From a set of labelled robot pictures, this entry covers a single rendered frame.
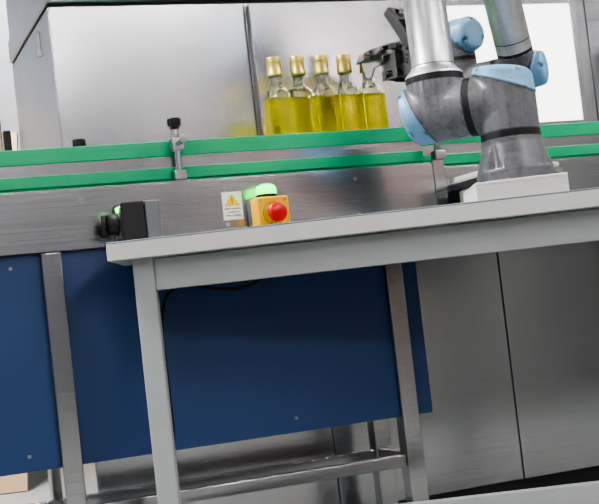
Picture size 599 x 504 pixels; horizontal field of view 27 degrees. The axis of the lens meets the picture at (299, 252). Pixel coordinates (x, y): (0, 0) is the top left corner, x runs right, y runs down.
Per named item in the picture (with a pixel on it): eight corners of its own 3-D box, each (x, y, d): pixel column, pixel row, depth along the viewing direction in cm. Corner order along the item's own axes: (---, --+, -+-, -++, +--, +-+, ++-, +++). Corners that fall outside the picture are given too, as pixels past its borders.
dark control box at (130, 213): (154, 244, 256) (150, 204, 256) (164, 241, 248) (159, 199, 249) (114, 248, 253) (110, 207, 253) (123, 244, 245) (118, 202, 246)
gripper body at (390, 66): (379, 82, 284) (414, 70, 274) (375, 44, 284) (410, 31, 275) (404, 82, 288) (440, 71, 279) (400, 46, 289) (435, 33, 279)
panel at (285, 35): (583, 127, 330) (567, 0, 331) (589, 125, 327) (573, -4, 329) (260, 147, 298) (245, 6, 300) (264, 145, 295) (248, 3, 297)
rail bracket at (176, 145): (188, 182, 261) (181, 118, 262) (197, 177, 254) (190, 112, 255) (169, 183, 260) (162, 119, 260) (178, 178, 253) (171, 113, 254)
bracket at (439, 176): (431, 195, 289) (427, 165, 289) (449, 189, 280) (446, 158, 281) (417, 196, 288) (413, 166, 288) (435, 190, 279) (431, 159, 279)
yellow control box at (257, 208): (280, 233, 265) (276, 198, 266) (292, 230, 258) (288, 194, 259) (249, 236, 263) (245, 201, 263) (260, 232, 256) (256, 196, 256)
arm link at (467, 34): (463, 52, 262) (457, 12, 262) (428, 64, 271) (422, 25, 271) (490, 53, 267) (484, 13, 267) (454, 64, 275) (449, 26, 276)
